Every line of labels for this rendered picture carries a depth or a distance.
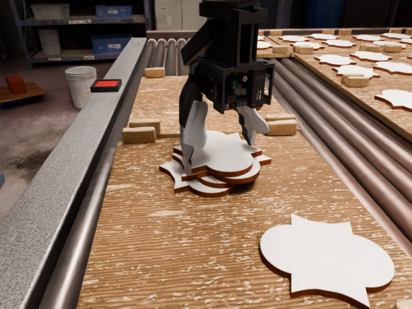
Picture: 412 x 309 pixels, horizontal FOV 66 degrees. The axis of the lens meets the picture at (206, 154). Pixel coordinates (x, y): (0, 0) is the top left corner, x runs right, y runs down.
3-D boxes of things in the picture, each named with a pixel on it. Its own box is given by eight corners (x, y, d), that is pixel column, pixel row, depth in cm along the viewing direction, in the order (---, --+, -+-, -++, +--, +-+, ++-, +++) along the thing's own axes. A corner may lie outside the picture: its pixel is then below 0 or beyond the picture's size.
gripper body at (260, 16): (219, 120, 38) (221, 8, 32) (189, 98, 44) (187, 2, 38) (272, 110, 41) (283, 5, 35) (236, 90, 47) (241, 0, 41)
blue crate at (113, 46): (93, 55, 483) (91, 40, 472) (92, 49, 517) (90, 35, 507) (135, 52, 502) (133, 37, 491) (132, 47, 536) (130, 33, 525)
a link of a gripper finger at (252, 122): (267, 160, 47) (247, 110, 41) (245, 143, 51) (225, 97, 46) (283, 148, 47) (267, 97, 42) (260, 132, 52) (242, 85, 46)
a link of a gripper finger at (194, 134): (183, 174, 41) (210, 108, 38) (166, 154, 46) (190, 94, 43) (202, 178, 43) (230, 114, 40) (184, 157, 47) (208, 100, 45)
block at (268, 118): (265, 130, 64) (267, 117, 62) (263, 126, 65) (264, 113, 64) (295, 129, 64) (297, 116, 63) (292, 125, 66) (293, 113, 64)
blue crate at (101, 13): (95, 19, 469) (94, 6, 461) (101, 15, 502) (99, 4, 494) (130, 18, 473) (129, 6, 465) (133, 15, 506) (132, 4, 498)
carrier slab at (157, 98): (124, 143, 62) (123, 135, 61) (142, 81, 98) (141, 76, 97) (299, 136, 65) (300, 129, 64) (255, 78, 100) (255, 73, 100)
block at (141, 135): (123, 144, 58) (121, 131, 57) (124, 140, 60) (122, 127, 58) (156, 143, 59) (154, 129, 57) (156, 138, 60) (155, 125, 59)
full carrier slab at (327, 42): (290, 57, 127) (292, 45, 125) (267, 38, 163) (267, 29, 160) (376, 55, 129) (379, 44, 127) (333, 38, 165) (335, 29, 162)
